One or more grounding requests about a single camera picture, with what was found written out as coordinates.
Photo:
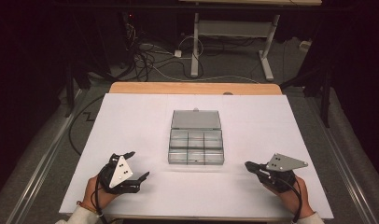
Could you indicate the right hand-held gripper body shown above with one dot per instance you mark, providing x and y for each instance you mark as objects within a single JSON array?
[{"x": 282, "y": 174}]

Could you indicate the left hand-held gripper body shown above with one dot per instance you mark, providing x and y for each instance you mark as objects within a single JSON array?
[{"x": 120, "y": 172}]

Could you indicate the transparent grey plastic storage box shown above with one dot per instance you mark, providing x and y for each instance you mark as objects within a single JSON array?
[{"x": 196, "y": 140}]

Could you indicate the person's right hand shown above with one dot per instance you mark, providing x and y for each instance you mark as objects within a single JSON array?
[{"x": 295, "y": 200}]

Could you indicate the person's left hand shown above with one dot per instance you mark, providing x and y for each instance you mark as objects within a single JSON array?
[{"x": 92, "y": 196}]

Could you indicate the white paper table cover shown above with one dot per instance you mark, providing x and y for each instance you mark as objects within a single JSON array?
[{"x": 240, "y": 193}]

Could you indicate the black metal stand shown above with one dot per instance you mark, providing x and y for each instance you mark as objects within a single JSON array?
[{"x": 69, "y": 87}]

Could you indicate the metal floor rail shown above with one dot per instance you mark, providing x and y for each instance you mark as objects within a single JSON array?
[
  {"x": 44, "y": 161},
  {"x": 343, "y": 161}
]

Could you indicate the white metal frame desk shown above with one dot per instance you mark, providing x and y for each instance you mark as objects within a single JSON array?
[{"x": 234, "y": 28}]

